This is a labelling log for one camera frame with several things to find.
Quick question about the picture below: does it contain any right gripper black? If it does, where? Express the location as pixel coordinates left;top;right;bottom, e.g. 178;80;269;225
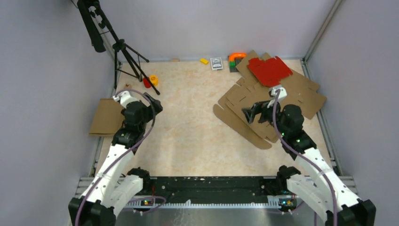
241;97;288;136

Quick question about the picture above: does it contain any brown cardboard box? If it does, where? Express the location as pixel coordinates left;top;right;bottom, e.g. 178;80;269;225
89;98;124;137

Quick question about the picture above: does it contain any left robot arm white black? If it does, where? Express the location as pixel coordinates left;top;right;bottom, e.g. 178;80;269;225
68;89;163;226

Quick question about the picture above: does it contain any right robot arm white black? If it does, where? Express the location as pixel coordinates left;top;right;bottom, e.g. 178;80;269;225
242;101;376;226

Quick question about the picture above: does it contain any playing card deck box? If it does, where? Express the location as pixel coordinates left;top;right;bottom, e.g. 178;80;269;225
210;57;223;71

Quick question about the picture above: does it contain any stack of brown cardboard blanks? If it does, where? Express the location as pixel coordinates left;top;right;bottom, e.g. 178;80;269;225
213;51;327;150

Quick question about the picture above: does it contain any red yellow toy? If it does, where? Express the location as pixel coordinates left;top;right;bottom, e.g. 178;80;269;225
143;74;159;89

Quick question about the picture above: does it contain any red flat cardboard blank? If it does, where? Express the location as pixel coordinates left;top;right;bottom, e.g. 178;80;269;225
247;56;293;87

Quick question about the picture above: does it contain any orange green toy block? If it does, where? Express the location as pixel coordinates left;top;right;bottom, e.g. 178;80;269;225
228;52;247;73

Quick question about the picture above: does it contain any yellow small block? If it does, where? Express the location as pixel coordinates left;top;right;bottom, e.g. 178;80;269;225
200;58;209;65

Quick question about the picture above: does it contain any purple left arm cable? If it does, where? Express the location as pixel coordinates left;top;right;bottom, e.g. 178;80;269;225
74;89;168;226

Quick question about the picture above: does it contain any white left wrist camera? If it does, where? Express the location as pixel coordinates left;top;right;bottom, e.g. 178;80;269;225
112;91;139;108

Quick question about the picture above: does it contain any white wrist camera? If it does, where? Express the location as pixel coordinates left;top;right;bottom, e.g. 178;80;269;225
267;85;287;108
112;91;139;108

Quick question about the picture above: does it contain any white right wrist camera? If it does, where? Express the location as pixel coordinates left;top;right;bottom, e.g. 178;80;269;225
267;85;287;108

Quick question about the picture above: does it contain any black camera tripod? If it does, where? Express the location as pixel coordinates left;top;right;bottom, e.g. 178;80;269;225
76;0;161;96

